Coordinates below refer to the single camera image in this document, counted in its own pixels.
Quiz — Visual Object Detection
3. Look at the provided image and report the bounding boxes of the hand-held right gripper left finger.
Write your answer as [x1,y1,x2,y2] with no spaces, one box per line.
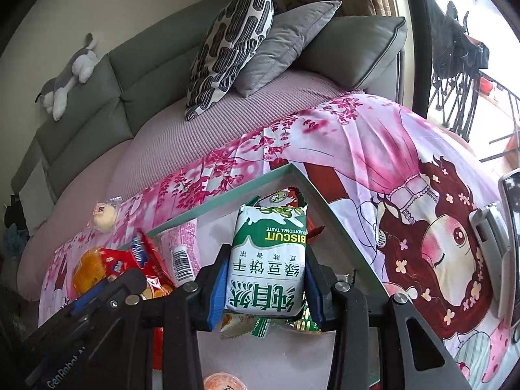
[97,245,229,390]

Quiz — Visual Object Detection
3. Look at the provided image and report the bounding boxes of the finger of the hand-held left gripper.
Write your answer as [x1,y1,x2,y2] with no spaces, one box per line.
[72,269,148,316]

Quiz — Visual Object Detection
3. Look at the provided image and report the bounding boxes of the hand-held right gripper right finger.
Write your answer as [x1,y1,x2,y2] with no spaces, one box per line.
[304,251,474,390]

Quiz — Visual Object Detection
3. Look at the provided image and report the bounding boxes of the green and white biscuit packet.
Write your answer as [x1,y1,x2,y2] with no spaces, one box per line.
[225,205,308,317]

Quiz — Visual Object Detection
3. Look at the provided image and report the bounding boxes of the pink snack packet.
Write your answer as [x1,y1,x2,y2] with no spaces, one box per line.
[160,219,202,287]

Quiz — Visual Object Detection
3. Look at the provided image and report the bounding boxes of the white box with teal rim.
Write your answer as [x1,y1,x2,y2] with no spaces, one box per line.
[144,163,401,390]

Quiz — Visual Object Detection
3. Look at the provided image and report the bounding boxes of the red orange snack packet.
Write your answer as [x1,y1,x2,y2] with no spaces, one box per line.
[153,325,164,370]

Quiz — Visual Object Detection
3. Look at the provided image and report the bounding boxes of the green cake packet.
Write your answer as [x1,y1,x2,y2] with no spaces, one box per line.
[244,187,311,212]

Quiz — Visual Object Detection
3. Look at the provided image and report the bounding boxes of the orange cake packet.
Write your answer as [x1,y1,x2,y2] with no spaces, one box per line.
[72,246,112,297]

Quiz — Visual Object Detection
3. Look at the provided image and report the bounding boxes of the small clear wrapped cake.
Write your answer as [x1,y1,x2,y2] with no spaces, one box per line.
[88,197,123,234]

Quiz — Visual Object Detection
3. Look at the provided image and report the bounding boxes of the teal cloth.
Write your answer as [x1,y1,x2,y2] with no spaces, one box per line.
[2,223,27,253]

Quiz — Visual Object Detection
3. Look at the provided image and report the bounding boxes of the dark clothes pile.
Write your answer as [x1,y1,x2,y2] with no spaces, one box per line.
[2,193,27,228]

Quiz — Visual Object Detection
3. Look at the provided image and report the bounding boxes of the light grey pillow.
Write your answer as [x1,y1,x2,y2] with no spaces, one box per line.
[18,162,53,228]

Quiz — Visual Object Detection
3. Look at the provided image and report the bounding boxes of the pink sofa cover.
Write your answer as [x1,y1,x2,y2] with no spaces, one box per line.
[18,69,358,301]

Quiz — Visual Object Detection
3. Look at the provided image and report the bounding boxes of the printed cartoon blanket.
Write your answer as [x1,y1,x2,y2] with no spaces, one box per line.
[38,93,520,390]

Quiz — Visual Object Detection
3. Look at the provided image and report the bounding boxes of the silver metal stand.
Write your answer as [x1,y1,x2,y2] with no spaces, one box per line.
[467,171,520,318]

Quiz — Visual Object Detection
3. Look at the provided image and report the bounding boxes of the grey and white plush toy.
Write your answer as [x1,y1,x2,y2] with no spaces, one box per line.
[34,33,99,122]

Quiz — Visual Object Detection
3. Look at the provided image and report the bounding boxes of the grey sofa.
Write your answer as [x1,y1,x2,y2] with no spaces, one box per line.
[10,0,408,212]

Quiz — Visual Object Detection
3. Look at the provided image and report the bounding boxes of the black and white patterned pillow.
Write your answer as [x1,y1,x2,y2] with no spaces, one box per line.
[185,0,275,123]

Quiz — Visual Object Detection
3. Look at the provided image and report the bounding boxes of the black folding chair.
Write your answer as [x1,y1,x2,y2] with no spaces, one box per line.
[431,0,490,131]

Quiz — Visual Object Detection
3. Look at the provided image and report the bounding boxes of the black window frame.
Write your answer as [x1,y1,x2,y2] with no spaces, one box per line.
[400,0,435,118]

